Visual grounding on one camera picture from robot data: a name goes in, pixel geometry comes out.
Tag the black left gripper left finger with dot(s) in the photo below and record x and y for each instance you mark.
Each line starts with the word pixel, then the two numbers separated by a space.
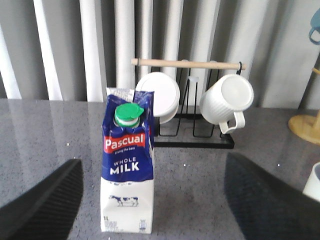
pixel 48 210

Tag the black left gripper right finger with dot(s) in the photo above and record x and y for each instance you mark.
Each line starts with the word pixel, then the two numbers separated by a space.
pixel 265 207

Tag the cream HOME mug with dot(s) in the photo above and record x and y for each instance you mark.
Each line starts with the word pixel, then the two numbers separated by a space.
pixel 312 186

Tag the blue white milk carton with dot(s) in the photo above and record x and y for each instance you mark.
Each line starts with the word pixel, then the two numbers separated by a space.
pixel 127 169

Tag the wooden mug tree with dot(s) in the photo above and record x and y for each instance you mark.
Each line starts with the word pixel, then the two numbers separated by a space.
pixel 306 127

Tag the white ribbed mug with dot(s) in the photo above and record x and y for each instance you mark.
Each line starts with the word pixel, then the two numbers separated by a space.
pixel 223 103

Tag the white smiley mug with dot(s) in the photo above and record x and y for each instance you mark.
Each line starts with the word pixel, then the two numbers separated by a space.
pixel 166 94

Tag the blue enamel mug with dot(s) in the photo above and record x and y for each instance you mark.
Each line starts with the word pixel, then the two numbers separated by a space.
pixel 315 27

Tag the black wire mug rack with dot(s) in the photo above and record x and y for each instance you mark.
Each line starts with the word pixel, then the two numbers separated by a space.
pixel 187 128

